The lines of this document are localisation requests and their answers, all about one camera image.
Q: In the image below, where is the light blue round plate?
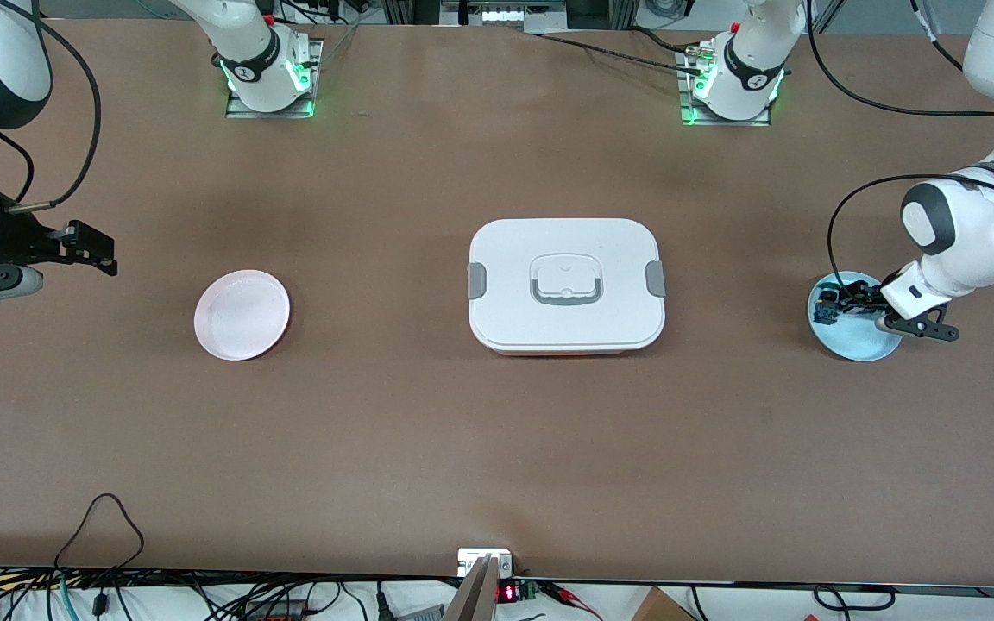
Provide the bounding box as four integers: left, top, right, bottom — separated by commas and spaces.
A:
808, 271, 905, 362

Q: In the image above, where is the pale pink round plate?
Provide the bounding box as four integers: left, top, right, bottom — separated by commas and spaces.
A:
194, 270, 291, 361

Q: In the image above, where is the brown cardboard box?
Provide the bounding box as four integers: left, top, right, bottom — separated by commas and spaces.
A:
631, 586, 698, 621

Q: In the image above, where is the red clip lead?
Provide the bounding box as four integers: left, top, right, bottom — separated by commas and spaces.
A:
540, 580, 603, 620

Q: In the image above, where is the silver box with lights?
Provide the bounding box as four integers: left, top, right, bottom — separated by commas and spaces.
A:
441, 0, 567, 28

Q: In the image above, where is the small white socket box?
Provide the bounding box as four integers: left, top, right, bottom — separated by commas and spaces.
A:
457, 549, 513, 577

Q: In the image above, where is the grey metal bar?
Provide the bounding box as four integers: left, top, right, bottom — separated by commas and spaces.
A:
444, 555, 500, 621

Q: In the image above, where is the green blue button switch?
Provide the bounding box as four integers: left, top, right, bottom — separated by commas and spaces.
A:
812, 280, 843, 325

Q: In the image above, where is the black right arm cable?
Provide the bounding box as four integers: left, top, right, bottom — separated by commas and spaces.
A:
0, 4, 104, 212

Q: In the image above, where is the thin black looped cable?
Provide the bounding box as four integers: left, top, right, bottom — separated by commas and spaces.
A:
54, 492, 146, 570

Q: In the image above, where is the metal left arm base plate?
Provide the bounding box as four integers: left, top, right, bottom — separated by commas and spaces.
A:
678, 43, 774, 128

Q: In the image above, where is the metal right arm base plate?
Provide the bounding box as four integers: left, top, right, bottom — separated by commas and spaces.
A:
225, 38, 325, 119

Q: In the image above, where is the black cable loop on floor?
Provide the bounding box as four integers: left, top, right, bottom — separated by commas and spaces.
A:
812, 584, 896, 612

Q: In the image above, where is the white lunch box grey handle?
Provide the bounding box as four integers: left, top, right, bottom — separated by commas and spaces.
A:
468, 217, 667, 356

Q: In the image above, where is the black cable to arm base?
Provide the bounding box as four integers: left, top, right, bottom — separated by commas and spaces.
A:
530, 31, 707, 73

